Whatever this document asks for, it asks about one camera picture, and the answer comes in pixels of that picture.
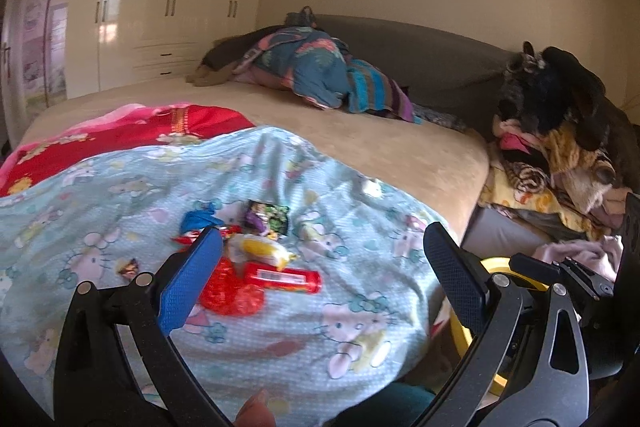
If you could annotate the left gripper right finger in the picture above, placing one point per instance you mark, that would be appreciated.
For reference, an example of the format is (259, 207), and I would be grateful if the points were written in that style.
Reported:
(526, 365)

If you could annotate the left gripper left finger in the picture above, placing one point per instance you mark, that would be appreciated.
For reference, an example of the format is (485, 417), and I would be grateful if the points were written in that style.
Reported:
(116, 363)

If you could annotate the red plastic wrapper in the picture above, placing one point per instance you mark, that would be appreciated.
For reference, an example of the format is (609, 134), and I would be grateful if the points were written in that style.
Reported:
(228, 294)

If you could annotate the red white candy wrapper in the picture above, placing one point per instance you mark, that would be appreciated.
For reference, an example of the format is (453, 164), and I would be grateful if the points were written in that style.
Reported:
(190, 237)

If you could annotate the yellow white snack wrapper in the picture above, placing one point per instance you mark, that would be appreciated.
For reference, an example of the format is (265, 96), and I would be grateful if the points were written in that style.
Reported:
(261, 249)

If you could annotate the red tube snack wrapper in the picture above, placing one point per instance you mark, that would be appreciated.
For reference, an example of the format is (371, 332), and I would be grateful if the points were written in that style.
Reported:
(300, 281)

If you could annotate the yellow rimmed trash bin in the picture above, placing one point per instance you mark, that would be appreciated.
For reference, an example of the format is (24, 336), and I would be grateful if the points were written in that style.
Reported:
(463, 336)

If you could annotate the left hand red nails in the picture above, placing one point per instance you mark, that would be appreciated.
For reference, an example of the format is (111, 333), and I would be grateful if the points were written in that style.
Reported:
(255, 413)

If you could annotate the pale pink cloth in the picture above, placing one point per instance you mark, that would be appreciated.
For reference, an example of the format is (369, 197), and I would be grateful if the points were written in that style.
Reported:
(602, 256)

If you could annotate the grey storage box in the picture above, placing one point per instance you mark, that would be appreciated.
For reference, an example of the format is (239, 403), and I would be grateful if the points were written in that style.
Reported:
(490, 234)

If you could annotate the mixed clothes heap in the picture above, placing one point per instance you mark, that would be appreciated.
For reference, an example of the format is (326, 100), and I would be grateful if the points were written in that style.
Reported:
(552, 183)

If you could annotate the blue crumpled wrapper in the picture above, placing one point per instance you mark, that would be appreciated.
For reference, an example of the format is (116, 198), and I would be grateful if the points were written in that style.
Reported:
(200, 218)

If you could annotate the black green snack packet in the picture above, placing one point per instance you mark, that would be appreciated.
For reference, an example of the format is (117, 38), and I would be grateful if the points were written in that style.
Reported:
(268, 220)

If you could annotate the beige bed mattress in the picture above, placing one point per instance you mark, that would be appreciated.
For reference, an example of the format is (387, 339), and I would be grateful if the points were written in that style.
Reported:
(443, 168)

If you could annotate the light blue cartoon blanket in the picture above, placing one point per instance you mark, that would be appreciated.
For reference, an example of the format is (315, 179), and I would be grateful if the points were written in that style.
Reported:
(323, 297)

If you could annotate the black fluffy clothing pile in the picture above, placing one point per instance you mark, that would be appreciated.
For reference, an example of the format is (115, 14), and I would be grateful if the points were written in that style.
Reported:
(543, 90)

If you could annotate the red floral blanket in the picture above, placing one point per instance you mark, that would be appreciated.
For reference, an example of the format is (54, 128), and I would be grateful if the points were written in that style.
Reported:
(124, 128)

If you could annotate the dark patterned cloth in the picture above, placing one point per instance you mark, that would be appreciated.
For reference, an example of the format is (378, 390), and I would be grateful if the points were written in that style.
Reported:
(441, 119)

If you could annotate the brown clothing on bed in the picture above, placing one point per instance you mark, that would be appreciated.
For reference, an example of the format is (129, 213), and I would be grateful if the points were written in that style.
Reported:
(218, 63)

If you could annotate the striped colourful cloth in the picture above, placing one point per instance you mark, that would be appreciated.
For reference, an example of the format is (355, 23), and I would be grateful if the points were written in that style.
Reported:
(371, 91)

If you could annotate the blue patterned quilt bundle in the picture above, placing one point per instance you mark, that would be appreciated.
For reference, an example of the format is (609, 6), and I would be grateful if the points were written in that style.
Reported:
(305, 60)

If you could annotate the pink cartoon sliding door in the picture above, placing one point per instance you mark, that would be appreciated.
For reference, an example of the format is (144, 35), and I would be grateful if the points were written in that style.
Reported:
(44, 24)

